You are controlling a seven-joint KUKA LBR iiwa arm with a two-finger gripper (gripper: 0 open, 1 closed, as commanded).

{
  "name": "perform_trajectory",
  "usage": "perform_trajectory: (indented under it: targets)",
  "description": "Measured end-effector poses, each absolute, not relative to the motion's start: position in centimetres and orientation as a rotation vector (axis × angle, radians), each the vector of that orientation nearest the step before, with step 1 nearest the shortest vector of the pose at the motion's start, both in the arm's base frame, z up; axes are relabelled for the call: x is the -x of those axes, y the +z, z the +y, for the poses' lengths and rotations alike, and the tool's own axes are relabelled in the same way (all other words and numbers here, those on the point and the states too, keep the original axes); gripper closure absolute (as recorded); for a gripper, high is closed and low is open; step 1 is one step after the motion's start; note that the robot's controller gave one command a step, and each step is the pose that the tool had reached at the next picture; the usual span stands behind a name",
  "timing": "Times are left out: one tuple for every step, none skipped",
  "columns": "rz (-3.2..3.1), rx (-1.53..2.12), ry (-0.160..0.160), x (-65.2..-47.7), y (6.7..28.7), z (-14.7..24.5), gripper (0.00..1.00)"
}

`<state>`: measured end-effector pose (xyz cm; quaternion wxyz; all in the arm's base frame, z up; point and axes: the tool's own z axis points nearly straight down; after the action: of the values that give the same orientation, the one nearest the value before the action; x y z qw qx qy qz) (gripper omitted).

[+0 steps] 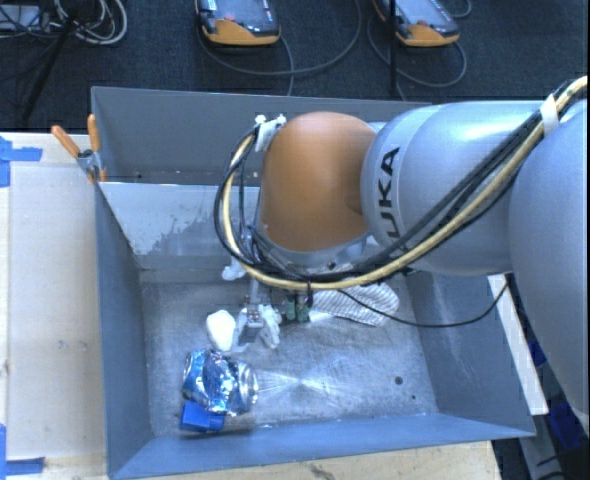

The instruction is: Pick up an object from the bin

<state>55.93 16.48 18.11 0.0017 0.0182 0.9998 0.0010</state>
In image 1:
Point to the crushed blue and silver can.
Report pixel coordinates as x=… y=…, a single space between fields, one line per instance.
x=222 y=380

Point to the white striped cloth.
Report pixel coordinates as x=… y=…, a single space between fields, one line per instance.
x=360 y=304

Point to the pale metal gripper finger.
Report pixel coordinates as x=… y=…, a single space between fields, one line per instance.
x=245 y=330
x=270 y=329

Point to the grey metal bin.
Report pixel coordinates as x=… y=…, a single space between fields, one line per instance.
x=345 y=368

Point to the white egg-shaped object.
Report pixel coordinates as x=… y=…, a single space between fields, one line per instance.
x=221 y=329

